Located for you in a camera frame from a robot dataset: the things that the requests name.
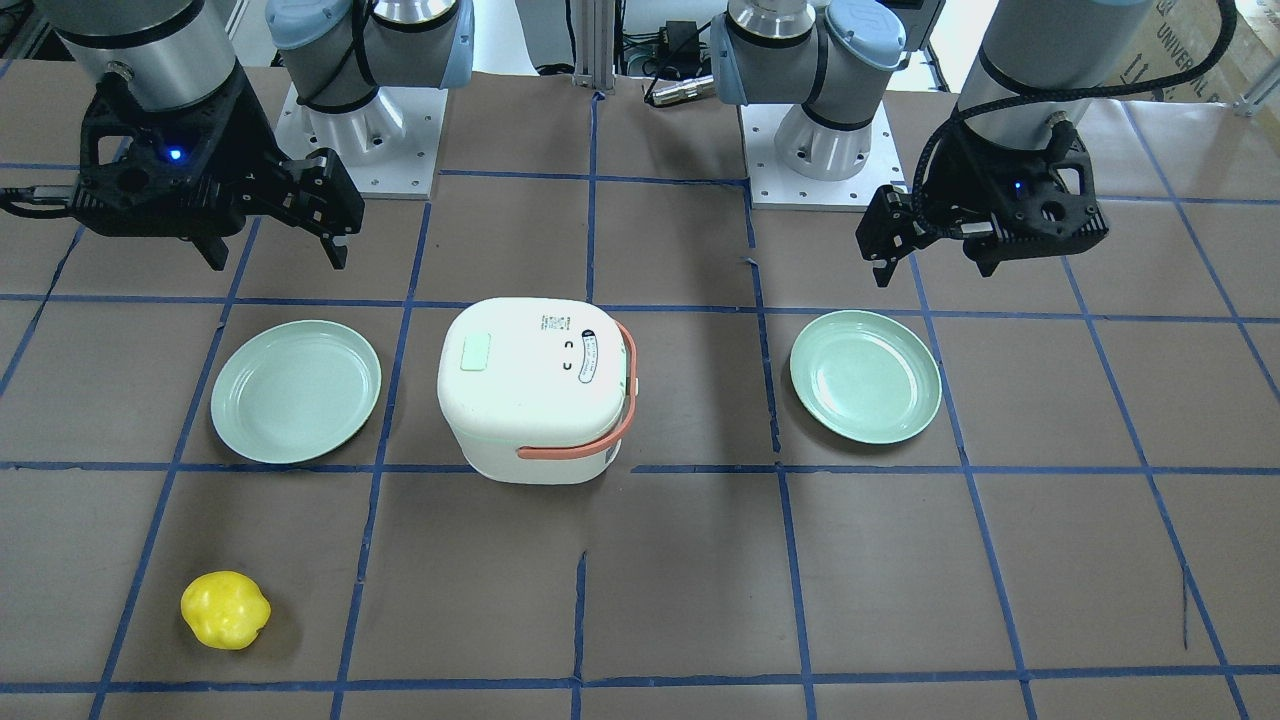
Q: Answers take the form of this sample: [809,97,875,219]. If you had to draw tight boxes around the aluminium frame post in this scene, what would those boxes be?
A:
[570,1,622,96]

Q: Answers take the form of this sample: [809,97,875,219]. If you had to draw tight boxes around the white rice cooker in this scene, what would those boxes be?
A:
[436,297,637,486]

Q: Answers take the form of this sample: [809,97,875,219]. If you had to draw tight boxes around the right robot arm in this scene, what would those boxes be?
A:
[3,1,475,270]

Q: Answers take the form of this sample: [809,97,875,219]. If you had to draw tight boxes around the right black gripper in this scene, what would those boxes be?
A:
[68,68,365,272]

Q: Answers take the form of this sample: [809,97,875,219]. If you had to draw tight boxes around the yellow toy fruit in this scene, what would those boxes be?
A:
[180,570,273,651]

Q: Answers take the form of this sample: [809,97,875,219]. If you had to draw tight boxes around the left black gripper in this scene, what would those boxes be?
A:
[856,118,1110,288]

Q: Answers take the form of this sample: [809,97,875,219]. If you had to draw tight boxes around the green plate near right arm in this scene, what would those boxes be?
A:
[210,320,381,465]

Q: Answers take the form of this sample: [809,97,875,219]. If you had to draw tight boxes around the green plate near left arm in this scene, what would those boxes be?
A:
[788,310,942,445]

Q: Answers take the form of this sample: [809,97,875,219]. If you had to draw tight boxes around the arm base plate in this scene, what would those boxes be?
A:
[739,104,908,211]
[275,86,451,200]

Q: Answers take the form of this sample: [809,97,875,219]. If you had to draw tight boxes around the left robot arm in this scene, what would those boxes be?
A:
[709,1,1239,287]

